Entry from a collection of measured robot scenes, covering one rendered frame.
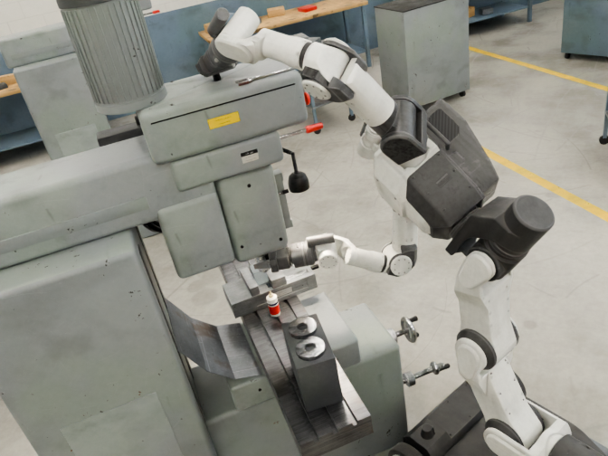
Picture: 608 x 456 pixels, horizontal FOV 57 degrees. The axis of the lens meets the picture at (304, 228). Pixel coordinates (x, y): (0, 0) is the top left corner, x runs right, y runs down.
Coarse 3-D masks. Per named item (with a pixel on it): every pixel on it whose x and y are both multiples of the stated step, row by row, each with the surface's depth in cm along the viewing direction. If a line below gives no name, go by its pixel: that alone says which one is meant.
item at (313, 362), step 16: (304, 320) 180; (288, 336) 177; (304, 336) 174; (320, 336) 174; (304, 352) 167; (320, 352) 166; (304, 368) 164; (320, 368) 166; (336, 368) 168; (304, 384) 167; (320, 384) 169; (336, 384) 171; (304, 400) 171; (320, 400) 172; (336, 400) 174
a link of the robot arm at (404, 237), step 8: (400, 216) 193; (400, 224) 194; (408, 224) 194; (400, 232) 195; (408, 232) 195; (416, 232) 196; (392, 240) 201; (400, 240) 196; (408, 240) 196; (416, 240) 198; (384, 248) 206; (400, 248) 197; (408, 248) 196; (416, 248) 197; (400, 256) 196; (408, 256) 196; (416, 256) 198; (392, 264) 196; (400, 264) 196; (408, 264) 197; (400, 272) 198
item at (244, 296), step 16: (240, 272) 227; (288, 272) 226; (304, 272) 224; (224, 288) 224; (240, 288) 223; (256, 288) 215; (288, 288) 221; (304, 288) 224; (240, 304) 216; (256, 304) 219
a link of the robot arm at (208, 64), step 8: (208, 48) 152; (208, 56) 153; (216, 56) 148; (200, 64) 156; (208, 64) 155; (216, 64) 152; (224, 64) 151; (232, 64) 151; (200, 72) 158; (208, 72) 157; (216, 72) 159
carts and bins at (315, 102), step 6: (300, 36) 601; (306, 36) 597; (312, 42) 604; (318, 42) 614; (312, 96) 595; (312, 102) 598; (318, 102) 611; (324, 102) 608; (330, 102) 609; (606, 102) 470; (312, 108) 601; (606, 108) 471; (354, 114) 631; (606, 114) 468; (606, 120) 477; (606, 126) 479; (318, 132) 617; (606, 132) 482; (600, 138) 487; (606, 138) 485
